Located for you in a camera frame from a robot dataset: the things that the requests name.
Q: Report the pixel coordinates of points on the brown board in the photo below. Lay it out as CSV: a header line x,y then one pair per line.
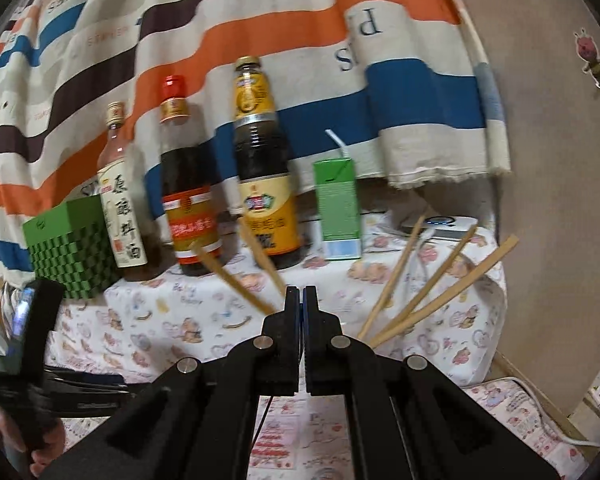
x,y
544,210

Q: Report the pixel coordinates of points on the dark bottle with yellow label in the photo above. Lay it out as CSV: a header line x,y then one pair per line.
x,y
260,150

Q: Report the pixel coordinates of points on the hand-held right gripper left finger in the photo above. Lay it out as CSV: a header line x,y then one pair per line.
x,y
292,320

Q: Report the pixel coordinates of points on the green checkered box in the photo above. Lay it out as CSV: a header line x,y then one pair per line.
x,y
65,255

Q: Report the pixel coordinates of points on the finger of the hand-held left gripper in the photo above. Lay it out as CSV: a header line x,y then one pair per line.
x,y
80,400
80,374

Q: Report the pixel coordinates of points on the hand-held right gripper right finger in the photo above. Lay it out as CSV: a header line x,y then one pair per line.
x,y
311,320

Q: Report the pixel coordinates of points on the clear bottle with white label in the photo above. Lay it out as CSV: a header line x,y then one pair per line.
x,y
122,210

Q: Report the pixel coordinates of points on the person's left hand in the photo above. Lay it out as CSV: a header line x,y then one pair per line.
x,y
50,447

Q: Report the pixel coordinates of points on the wooden frame strip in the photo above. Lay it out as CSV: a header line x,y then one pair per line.
x,y
529,387

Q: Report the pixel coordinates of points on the pink print cloth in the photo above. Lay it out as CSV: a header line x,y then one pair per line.
x,y
305,440

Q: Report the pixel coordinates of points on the white drinking straw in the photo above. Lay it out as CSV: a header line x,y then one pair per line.
x,y
336,139

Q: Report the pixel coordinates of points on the cartoon wall sticker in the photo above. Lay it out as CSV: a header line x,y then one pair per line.
x,y
592,55

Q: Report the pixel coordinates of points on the green drink carton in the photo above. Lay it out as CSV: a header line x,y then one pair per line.
x,y
337,200

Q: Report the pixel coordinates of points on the striped cloth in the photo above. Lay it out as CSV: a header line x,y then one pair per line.
x,y
280,10

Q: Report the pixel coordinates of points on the white flat device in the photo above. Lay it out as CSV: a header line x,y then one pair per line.
x,y
454,227

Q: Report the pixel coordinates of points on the bear print white cloth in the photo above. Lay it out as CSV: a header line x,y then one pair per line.
x,y
180,320

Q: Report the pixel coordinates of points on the dark bottle with red label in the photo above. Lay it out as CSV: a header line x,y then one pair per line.
x,y
190,170

